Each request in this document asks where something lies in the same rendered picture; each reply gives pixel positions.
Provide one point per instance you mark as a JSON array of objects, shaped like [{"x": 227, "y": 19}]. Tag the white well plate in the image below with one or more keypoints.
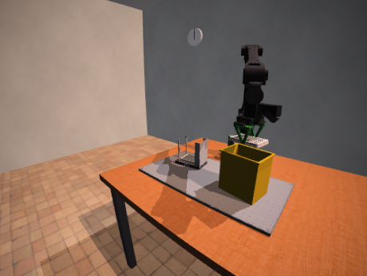
[{"x": 252, "y": 141}]

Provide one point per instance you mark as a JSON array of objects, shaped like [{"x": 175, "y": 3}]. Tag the yellow open-top bin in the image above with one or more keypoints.
[{"x": 245, "y": 178}]

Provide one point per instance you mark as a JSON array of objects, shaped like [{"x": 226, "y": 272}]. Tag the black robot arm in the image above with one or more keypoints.
[{"x": 255, "y": 71}]

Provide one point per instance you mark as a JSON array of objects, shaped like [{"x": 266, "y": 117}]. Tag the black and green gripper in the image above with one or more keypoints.
[{"x": 240, "y": 123}]

